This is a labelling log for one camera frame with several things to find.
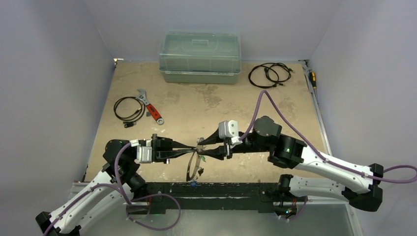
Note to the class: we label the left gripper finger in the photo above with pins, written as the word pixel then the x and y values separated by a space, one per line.
pixel 170 144
pixel 172 154

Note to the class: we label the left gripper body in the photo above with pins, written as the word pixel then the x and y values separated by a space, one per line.
pixel 156 147

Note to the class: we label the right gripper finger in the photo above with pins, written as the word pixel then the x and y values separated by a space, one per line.
pixel 212 139
pixel 218 153

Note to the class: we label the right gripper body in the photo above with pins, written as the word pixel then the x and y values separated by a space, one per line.
pixel 226 148

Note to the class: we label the black tagged key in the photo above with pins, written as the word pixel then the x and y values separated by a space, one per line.
pixel 201 170

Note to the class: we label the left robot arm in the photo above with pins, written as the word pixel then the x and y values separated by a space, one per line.
pixel 118 182

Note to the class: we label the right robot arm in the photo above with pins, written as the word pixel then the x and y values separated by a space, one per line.
pixel 338 179

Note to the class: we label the clear lidded green box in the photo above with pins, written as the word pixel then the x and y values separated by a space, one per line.
pixel 203 58

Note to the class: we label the yellow black screwdriver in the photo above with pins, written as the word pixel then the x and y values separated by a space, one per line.
pixel 312 79

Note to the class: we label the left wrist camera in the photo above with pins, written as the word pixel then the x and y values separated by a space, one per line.
pixel 143 150

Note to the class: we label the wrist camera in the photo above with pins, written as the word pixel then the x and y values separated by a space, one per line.
pixel 143 150
pixel 228 130

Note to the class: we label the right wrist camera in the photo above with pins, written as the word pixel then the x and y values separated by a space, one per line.
pixel 228 130

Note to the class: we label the red handled adjustable wrench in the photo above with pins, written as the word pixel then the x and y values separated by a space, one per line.
pixel 151 109

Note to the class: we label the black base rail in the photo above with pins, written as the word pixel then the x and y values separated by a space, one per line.
pixel 261 197

